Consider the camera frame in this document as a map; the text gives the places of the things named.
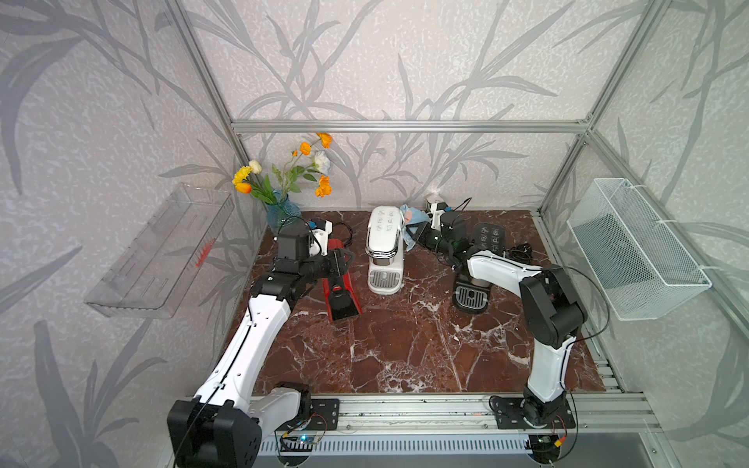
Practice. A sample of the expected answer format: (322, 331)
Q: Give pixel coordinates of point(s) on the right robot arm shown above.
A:
(552, 310)

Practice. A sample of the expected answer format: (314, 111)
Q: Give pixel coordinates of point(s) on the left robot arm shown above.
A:
(222, 426)

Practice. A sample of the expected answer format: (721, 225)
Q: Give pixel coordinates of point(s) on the blue glass vase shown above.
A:
(284, 211)

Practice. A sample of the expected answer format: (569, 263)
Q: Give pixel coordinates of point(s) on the orange yellow artificial flowers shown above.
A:
(309, 162)

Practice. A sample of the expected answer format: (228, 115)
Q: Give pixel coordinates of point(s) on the red coffee machine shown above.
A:
(341, 300)

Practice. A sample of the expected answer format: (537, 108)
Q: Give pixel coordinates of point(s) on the white wire mesh basket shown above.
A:
(644, 270)

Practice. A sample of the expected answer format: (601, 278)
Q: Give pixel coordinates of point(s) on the clear plastic wall shelf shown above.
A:
(154, 274)

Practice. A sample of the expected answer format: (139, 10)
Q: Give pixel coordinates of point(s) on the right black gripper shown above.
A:
(422, 229)

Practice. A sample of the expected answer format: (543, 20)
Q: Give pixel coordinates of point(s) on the blue pink patterned cloth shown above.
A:
(412, 219)

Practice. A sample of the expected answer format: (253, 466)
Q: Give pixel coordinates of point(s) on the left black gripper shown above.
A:
(335, 261)

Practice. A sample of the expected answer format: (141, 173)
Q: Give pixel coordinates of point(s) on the white coffee machine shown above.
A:
(385, 248)

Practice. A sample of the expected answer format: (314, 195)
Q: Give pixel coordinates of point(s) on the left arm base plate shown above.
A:
(323, 415)

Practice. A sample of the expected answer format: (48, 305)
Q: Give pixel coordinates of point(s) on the black coffee machine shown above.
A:
(472, 285)

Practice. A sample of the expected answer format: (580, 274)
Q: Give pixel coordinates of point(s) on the aluminium front rail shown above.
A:
(402, 414)

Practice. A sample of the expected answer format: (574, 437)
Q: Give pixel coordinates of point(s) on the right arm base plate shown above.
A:
(528, 412)

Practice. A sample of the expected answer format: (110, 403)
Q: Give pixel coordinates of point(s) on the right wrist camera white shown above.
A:
(443, 217)

